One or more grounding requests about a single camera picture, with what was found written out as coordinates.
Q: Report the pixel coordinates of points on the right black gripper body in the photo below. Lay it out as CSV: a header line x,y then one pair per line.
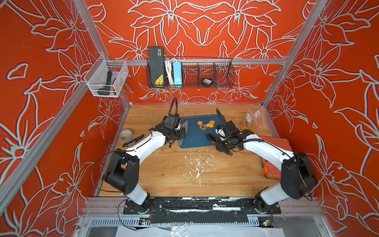
x,y
225,144

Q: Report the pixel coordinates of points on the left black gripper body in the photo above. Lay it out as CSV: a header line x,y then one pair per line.
x,y
178,134

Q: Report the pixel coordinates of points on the metal kitchen tongs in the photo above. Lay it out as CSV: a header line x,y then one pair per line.
x,y
212,139

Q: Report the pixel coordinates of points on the clear bag yellow dog print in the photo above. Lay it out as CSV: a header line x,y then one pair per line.
x,y
258,118

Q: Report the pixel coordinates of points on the clear zip bag white labels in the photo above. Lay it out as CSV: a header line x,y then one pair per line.
x,y
185,127

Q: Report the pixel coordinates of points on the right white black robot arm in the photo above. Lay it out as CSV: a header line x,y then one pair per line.
x,y
298,176

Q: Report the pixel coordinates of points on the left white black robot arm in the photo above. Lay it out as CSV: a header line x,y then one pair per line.
x,y
124,166

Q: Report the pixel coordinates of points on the teal plastic tray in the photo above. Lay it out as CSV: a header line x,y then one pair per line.
x,y
196,137

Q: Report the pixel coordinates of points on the clear tape roll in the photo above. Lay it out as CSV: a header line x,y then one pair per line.
x,y
126,135

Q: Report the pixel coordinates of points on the black marker pen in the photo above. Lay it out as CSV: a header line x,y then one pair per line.
x,y
134,141

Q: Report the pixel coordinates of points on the light blue box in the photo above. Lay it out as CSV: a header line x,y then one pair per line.
x,y
177,70

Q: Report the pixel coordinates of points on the orange plastic tool case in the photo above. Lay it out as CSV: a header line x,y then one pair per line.
x,y
271,167

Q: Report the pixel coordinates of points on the black box yellow label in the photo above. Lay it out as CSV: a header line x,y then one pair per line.
x,y
157,66

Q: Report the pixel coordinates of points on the black wire wall basket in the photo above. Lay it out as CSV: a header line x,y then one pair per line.
x,y
194,69

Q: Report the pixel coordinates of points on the black mounting base rail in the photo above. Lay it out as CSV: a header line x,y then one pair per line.
x,y
179,205

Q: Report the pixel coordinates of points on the dark green tool handle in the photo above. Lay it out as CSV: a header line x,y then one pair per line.
x,y
106,89

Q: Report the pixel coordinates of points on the clear acrylic wall bin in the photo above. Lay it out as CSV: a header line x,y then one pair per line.
x,y
106,78

